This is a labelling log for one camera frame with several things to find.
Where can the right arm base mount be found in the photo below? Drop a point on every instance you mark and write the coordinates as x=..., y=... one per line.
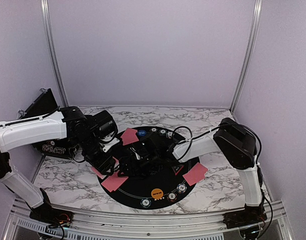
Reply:
x=245, y=217

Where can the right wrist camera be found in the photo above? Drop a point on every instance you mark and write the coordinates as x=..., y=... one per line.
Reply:
x=157, y=146

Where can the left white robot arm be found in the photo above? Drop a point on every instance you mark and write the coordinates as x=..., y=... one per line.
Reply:
x=94, y=134

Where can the red black triangle all-in marker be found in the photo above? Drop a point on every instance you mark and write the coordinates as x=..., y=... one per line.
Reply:
x=177, y=168

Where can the right aluminium frame post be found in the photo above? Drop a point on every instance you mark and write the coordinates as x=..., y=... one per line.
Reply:
x=254, y=28

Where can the front aluminium rail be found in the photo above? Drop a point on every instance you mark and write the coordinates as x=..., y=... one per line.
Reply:
x=99, y=225

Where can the round black poker mat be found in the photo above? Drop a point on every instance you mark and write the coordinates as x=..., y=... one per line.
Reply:
x=132, y=191

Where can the black poker chip case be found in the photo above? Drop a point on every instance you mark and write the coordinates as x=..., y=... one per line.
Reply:
x=57, y=148

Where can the aluminium frame post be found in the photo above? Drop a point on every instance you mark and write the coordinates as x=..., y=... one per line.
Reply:
x=254, y=28
x=52, y=51

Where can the blue small blind button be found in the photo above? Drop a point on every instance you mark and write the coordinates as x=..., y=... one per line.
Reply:
x=141, y=133

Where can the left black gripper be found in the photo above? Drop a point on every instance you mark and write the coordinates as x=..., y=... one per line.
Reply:
x=103, y=164

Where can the face-down card top seat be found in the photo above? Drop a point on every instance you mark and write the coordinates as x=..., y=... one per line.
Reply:
x=129, y=136

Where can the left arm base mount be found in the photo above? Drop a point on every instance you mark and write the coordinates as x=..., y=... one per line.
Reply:
x=54, y=217

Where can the green chip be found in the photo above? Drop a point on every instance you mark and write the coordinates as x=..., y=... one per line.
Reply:
x=162, y=132

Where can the left aluminium frame post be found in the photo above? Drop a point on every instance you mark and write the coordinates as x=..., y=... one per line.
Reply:
x=52, y=51

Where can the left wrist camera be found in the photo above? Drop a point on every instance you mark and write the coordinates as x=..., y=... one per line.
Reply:
x=105, y=130

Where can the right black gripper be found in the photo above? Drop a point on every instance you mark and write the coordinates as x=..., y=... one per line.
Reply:
x=129, y=164

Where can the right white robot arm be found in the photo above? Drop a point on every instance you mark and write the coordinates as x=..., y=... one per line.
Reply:
x=239, y=144

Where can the blue white chip seat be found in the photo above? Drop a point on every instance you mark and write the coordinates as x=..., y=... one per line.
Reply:
x=169, y=134
x=181, y=188

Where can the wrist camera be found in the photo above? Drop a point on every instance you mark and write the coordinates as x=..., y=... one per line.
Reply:
x=157, y=146
x=105, y=130

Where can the blue white chip top seat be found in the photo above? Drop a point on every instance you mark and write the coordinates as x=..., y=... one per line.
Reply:
x=169, y=134

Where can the face-down card seat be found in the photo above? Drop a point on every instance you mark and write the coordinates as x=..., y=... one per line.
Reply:
x=113, y=182
x=129, y=136
x=195, y=174

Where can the red playing card deck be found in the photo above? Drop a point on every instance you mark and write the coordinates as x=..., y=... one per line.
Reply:
x=97, y=172

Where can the blue white chip bottom seat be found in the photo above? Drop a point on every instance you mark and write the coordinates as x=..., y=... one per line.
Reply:
x=181, y=188

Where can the orange big blind button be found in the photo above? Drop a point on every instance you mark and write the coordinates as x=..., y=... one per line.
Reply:
x=157, y=194

